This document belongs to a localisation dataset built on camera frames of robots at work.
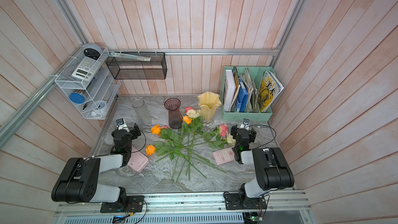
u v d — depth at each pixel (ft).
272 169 1.48
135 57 2.98
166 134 3.13
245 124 2.56
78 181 1.44
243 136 2.31
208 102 3.13
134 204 2.41
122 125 2.53
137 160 2.82
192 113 3.21
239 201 2.39
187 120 3.22
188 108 3.47
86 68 2.55
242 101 3.12
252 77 3.22
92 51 2.64
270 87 3.17
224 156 2.89
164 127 3.14
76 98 2.50
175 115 3.03
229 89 2.95
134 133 2.73
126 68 3.51
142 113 2.94
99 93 2.68
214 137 3.21
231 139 2.97
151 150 2.88
